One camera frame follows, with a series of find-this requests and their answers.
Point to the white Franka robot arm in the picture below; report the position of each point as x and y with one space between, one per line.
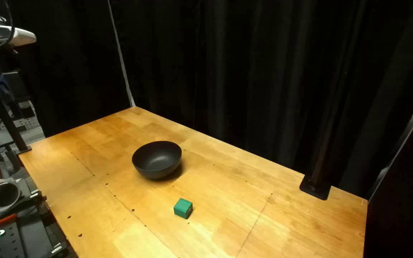
22 36

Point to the grey round robot base part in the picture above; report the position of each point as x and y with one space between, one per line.
1 195

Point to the black bowl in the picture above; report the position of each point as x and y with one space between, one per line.
157 161

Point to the green block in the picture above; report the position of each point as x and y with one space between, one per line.
183 208

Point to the black curtain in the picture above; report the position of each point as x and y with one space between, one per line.
226 62

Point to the thin white pole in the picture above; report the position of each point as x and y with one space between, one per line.
121 52

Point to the black slanted stand leg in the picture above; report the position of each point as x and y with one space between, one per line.
6 117

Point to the dark panel with silver edge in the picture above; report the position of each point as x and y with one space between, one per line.
402 206

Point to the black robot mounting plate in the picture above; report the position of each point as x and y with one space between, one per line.
25 238

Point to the black post with base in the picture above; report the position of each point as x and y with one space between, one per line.
317 184

